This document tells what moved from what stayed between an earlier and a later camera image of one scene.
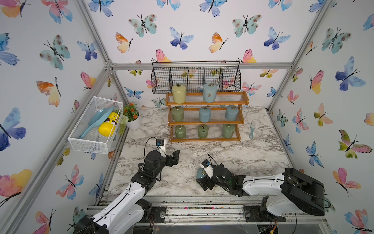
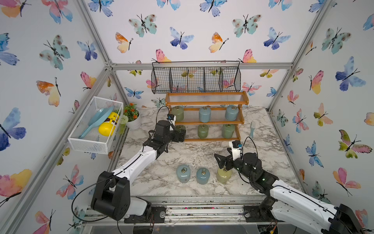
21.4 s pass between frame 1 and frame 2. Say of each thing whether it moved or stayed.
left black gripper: moved
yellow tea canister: moved
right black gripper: moved
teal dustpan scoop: stayed
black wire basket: stayed
